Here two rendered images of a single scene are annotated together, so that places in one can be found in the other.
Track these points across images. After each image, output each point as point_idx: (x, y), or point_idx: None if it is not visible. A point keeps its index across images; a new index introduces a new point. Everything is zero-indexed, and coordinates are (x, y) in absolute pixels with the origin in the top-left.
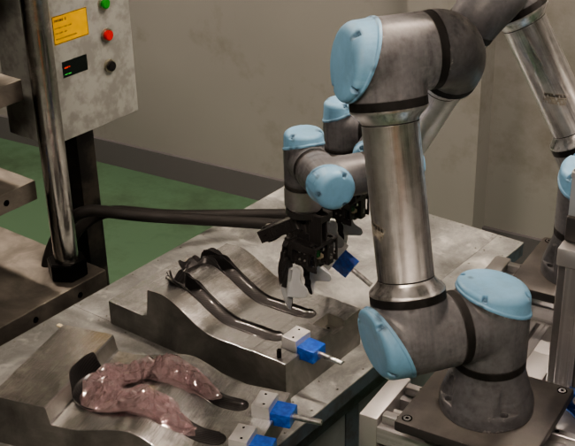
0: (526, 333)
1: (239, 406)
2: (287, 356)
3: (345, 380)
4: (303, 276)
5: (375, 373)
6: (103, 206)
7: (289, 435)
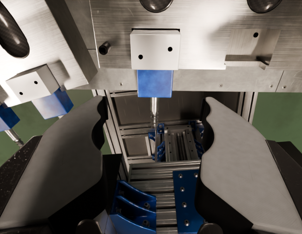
0: None
1: (18, 42)
2: (118, 55)
3: (190, 81)
4: (206, 119)
5: None
6: None
7: (74, 88)
